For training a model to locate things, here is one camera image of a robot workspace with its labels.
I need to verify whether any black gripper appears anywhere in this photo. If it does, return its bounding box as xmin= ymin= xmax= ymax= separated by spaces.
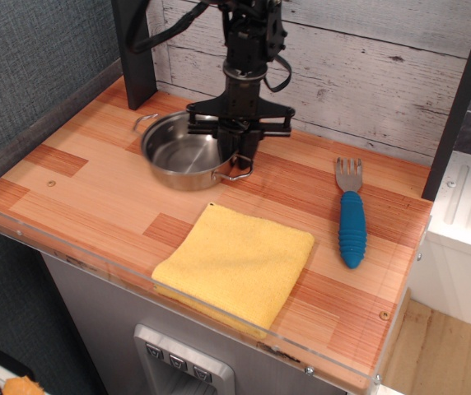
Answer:
xmin=186 ymin=73 xmax=295 ymax=170

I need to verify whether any stainless steel pot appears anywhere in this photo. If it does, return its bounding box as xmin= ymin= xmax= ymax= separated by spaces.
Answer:
xmin=140 ymin=111 xmax=254 ymax=191

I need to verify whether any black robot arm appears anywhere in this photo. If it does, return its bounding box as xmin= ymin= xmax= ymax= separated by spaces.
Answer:
xmin=187 ymin=1 xmax=295 ymax=170

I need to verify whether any yellow folded cloth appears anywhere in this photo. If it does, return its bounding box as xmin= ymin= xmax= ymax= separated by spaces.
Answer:
xmin=152 ymin=203 xmax=315 ymax=339

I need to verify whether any clear acrylic table guard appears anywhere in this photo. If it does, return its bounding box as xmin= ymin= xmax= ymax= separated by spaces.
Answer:
xmin=0 ymin=192 xmax=431 ymax=394

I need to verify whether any grey cabinet with dispenser panel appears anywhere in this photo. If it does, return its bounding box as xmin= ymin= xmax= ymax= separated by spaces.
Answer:
xmin=44 ymin=255 xmax=343 ymax=394

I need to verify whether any orange black object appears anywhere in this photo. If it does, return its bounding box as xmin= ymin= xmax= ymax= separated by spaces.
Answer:
xmin=0 ymin=376 xmax=46 ymax=395

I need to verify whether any blue handled metal fork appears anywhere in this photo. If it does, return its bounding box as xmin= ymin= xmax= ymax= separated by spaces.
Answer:
xmin=335 ymin=157 xmax=367 ymax=269

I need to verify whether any dark left upright post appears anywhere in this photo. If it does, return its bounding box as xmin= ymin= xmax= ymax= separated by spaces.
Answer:
xmin=111 ymin=0 xmax=157 ymax=109

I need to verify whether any dark upright post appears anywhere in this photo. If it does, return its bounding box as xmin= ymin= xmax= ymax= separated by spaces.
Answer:
xmin=422 ymin=49 xmax=471 ymax=202
xmin=111 ymin=0 xmax=157 ymax=109

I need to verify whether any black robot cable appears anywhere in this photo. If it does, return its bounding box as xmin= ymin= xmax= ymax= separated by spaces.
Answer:
xmin=124 ymin=0 xmax=293 ymax=93

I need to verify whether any dark right upright post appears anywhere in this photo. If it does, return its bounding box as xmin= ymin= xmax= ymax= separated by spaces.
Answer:
xmin=422 ymin=49 xmax=471 ymax=202

